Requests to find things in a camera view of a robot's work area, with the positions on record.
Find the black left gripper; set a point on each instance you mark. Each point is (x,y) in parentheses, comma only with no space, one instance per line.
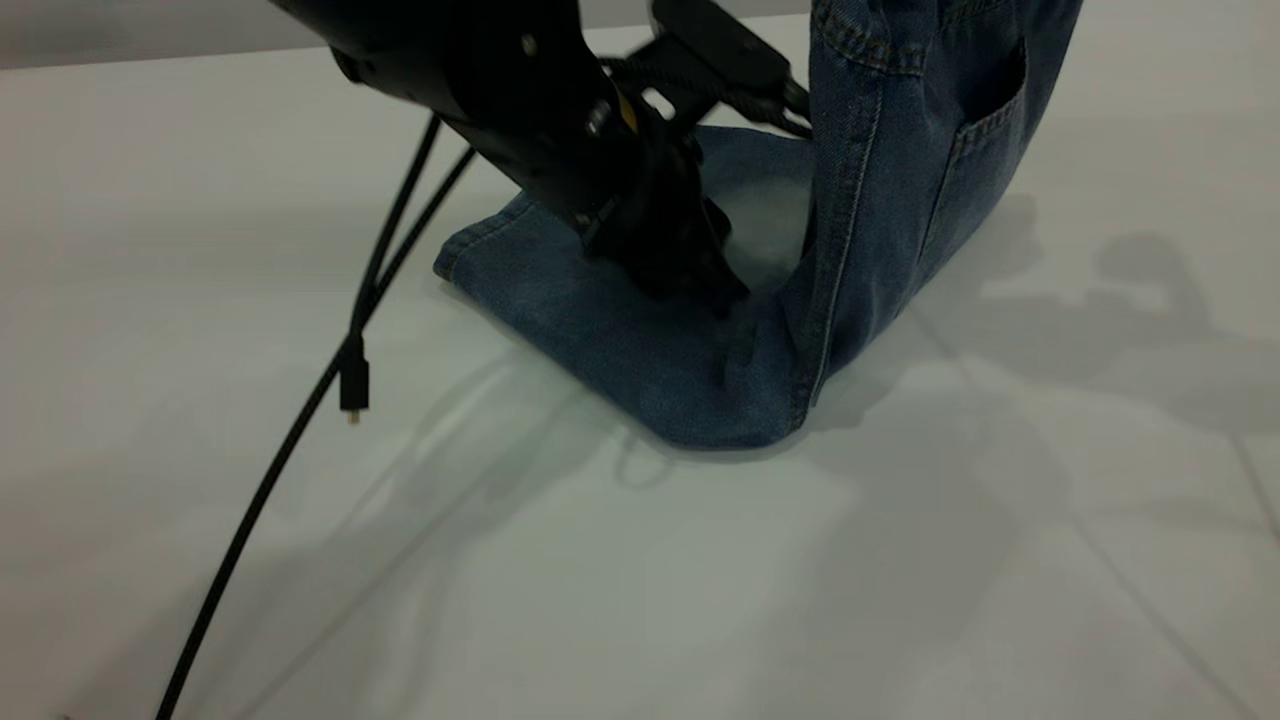
(660,220)

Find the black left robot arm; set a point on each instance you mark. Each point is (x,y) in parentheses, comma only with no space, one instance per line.
(480,70)

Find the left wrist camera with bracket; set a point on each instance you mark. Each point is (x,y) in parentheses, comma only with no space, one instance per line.
(720,40)

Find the blue denim pants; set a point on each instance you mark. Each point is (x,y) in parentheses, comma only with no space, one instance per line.
(620,340)

